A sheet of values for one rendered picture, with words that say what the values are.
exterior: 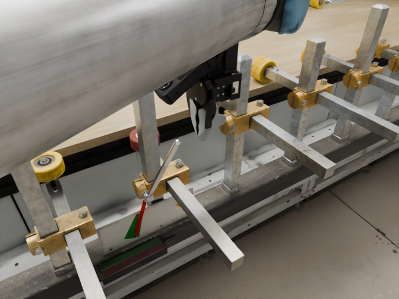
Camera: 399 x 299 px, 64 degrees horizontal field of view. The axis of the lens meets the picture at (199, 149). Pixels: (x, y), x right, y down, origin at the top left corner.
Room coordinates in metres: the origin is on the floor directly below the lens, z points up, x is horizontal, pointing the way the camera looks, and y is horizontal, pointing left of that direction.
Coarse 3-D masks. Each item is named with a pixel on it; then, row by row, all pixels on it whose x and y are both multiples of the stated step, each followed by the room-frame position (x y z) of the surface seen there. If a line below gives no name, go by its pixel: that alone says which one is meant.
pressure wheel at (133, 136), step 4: (132, 132) 0.71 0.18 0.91; (136, 132) 0.72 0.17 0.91; (132, 136) 0.69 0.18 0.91; (136, 136) 0.70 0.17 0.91; (132, 140) 0.68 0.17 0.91; (136, 140) 0.68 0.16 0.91; (132, 144) 0.68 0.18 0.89; (136, 144) 0.67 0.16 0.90; (132, 148) 0.68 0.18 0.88; (136, 148) 0.67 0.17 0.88
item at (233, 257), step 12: (168, 180) 0.57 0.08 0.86; (180, 192) 0.53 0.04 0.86; (180, 204) 0.51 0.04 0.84; (192, 204) 0.50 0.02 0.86; (192, 216) 0.47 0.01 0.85; (204, 216) 0.46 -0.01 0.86; (204, 228) 0.43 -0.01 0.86; (216, 228) 0.43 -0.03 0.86; (216, 240) 0.40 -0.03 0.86; (228, 240) 0.40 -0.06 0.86; (216, 252) 0.39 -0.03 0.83; (228, 252) 0.37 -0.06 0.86; (240, 252) 0.37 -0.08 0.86; (228, 264) 0.36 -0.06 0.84; (240, 264) 0.36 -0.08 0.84
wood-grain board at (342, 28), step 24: (360, 0) 2.34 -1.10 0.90; (384, 0) 2.34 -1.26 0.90; (312, 24) 1.76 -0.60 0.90; (336, 24) 1.76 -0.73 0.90; (360, 24) 1.76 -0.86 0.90; (384, 24) 1.76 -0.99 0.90; (240, 48) 1.39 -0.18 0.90; (264, 48) 1.39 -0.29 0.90; (288, 48) 1.39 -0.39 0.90; (336, 48) 1.39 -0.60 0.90; (288, 72) 1.13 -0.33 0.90; (120, 120) 0.79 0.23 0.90; (168, 120) 0.81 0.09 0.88; (72, 144) 0.67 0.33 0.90; (96, 144) 0.70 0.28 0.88
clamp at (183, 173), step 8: (176, 160) 0.64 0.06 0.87; (168, 168) 0.61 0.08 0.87; (176, 168) 0.61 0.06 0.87; (184, 168) 0.61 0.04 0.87; (168, 176) 0.58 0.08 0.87; (176, 176) 0.59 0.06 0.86; (184, 176) 0.60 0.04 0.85; (136, 184) 0.55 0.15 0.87; (144, 184) 0.56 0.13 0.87; (160, 184) 0.56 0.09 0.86; (184, 184) 0.60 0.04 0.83; (136, 192) 0.56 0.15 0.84; (160, 192) 0.56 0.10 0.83
